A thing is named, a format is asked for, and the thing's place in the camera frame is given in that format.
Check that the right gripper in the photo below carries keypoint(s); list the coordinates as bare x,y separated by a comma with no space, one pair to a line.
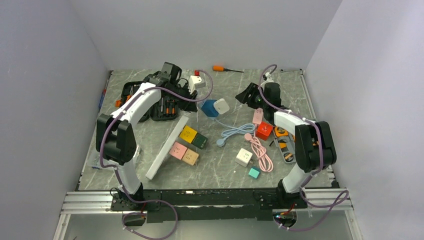
252,90

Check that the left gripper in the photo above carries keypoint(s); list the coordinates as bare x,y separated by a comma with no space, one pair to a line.
189,103

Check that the pink power strip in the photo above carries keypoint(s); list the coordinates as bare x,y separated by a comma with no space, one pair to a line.
258,116

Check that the black tool case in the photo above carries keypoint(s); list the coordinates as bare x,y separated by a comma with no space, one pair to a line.
156,113

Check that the blue cube socket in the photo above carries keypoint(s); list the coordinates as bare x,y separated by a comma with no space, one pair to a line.
209,109

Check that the grey tool tray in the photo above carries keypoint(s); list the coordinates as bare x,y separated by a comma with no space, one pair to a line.
285,144

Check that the yellow cube socket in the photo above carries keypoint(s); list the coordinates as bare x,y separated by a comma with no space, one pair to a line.
188,134

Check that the white cube socket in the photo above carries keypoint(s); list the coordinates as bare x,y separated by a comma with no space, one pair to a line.
243,157

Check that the dark green cube socket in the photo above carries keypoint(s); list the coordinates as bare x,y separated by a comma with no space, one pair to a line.
199,141

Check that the pink cube socket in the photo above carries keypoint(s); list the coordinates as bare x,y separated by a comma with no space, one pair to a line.
178,150

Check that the teal plug adapter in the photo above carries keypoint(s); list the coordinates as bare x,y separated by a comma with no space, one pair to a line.
254,172

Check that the beige cube socket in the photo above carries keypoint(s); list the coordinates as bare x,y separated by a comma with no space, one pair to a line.
190,157

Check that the white long power strip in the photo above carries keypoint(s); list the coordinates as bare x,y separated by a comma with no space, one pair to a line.
172,137

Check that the red cube socket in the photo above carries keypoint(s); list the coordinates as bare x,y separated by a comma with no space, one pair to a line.
263,131

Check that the clear plastic screw box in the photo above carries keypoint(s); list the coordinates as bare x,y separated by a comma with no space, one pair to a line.
93,158

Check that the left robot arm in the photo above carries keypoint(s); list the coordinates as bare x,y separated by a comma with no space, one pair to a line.
115,138

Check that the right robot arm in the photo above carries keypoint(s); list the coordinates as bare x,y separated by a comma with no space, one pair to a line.
314,145

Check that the white charger plug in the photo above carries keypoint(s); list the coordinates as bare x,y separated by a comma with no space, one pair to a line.
221,106

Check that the small black orange screwdriver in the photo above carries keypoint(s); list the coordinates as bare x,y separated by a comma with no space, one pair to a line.
170,108

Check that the orange tape measure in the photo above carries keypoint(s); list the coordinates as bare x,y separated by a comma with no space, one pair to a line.
280,132

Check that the black electrical tape roll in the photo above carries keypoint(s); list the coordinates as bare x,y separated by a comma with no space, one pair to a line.
288,157

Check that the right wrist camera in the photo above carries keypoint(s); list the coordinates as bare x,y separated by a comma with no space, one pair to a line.
266,78

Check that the orange handled screwdriver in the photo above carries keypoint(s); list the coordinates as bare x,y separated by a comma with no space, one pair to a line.
218,68

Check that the blue pen at wall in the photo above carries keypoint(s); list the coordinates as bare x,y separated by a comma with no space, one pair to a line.
102,96

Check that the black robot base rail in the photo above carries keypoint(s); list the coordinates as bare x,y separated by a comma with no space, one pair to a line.
209,204

